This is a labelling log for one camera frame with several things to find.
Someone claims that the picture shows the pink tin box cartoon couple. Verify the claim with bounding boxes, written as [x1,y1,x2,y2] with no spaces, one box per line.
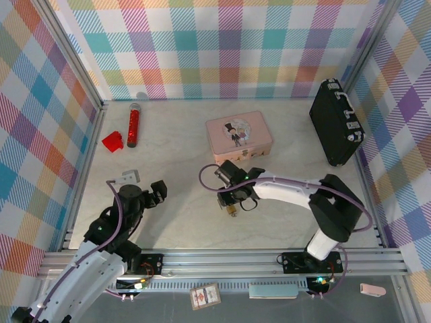
[205,110,274,163]

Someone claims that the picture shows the aluminium mounting rail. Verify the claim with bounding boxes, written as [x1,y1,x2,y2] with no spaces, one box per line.
[36,248,410,279]

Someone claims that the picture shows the pink usb stick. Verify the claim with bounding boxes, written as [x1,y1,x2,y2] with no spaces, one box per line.
[359,283,386,298]

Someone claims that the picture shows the aluminium floor rail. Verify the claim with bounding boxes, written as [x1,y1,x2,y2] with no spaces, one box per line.
[60,102,108,253]
[350,147,395,250]

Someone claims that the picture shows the black controller board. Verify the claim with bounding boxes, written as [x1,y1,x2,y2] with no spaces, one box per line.
[306,276,331,291]
[116,277,151,292]

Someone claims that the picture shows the playing card box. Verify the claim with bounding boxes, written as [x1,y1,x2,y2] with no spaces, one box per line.
[189,283,222,310]

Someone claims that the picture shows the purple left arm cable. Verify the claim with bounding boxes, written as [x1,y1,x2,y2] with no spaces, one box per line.
[33,180,135,323]

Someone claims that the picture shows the pale teal flat case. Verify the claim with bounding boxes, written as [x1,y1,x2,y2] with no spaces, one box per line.
[248,283,299,299]

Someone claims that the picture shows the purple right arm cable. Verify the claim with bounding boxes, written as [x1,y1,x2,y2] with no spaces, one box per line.
[198,164,374,299]

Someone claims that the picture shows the aluminium frame post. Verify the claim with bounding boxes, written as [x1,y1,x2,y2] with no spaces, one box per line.
[343,0,405,95]
[32,0,107,112]

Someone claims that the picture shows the black briefcase silver fittings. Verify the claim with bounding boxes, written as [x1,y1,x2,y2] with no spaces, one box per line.
[308,77,367,168]

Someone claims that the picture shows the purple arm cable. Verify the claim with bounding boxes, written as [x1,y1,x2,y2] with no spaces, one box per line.
[198,164,374,299]
[33,180,135,323]

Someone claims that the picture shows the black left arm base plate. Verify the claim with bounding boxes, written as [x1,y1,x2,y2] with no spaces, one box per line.
[110,252,164,276]

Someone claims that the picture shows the red glitter tube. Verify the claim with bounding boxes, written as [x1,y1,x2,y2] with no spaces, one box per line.
[125,103,141,149]

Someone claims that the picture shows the slotted grey cable duct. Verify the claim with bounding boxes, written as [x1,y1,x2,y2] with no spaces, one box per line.
[100,281,310,293]

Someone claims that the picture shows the red plastic block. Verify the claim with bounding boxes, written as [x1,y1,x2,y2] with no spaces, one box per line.
[102,131,125,154]

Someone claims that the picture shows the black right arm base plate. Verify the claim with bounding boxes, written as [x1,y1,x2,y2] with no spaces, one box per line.
[281,251,343,274]

